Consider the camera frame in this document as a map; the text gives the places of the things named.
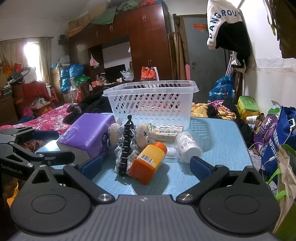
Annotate grey door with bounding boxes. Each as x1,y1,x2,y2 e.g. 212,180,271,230
183,17,228,98

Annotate red cloth covered cabinet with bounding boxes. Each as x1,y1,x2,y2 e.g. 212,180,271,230
11,81,51,105

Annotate brown bag with green handles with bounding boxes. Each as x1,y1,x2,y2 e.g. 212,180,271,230
268,144,296,233

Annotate clear plastic basket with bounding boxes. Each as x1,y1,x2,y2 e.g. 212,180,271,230
102,80,200,131

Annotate blue plastic bag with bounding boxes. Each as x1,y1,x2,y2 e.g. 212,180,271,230
209,75,235,103

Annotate white printed hoodie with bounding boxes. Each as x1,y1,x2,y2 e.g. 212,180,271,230
206,0,244,50

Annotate yellow printed blanket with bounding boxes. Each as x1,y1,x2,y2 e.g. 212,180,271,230
191,102,237,120

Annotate orange white shopping bag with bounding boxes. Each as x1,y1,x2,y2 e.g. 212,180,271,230
141,66,160,82

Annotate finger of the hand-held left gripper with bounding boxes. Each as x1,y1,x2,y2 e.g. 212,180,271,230
0,143,76,168
0,127,60,144

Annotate green box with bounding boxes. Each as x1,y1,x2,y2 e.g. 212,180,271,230
238,96,261,122

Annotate blue shopping bag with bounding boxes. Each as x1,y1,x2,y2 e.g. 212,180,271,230
262,107,296,184

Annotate black floral garment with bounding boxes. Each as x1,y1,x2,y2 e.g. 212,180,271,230
207,100,239,119

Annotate white cable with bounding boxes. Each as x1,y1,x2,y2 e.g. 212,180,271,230
248,128,296,172

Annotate white hanging plastic bag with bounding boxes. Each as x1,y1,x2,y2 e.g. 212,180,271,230
90,54,100,69

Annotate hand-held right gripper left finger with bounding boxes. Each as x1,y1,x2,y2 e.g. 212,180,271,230
30,156,115,205

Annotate black television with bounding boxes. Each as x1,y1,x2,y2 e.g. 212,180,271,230
105,65,127,83

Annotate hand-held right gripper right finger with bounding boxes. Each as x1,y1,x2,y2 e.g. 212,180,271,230
176,156,264,205

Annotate dark hanging cloth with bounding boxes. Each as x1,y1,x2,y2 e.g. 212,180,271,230
280,0,296,59

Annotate purple printed bag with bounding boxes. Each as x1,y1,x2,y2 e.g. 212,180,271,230
254,112,282,151

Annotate black hair claw clip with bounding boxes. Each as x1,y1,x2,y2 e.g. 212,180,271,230
116,115,134,177

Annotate purple tissue pack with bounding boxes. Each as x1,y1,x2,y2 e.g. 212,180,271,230
57,113,116,163

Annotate beige window curtain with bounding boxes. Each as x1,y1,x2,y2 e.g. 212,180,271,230
0,37,55,82

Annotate stacked blue plastic bags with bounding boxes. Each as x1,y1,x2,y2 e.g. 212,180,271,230
60,64,84,93

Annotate grey scrunchie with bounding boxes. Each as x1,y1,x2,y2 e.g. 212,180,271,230
113,117,139,178

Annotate black clothing pile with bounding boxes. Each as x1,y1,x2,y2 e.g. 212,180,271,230
63,89,114,125

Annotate black hanging garment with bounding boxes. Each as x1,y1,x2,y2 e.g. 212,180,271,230
215,22,252,73

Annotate brown wooden wardrobe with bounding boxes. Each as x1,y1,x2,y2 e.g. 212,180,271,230
67,3,174,93

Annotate green cloth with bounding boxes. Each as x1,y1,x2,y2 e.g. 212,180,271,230
89,6,119,25

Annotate white plastic-wrapped roll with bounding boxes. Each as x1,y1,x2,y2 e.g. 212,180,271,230
174,132,203,164

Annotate orange pill bottle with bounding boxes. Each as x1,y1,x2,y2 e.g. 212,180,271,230
128,142,167,185

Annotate white medicine box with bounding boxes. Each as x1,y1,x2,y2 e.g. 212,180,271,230
151,124,184,142

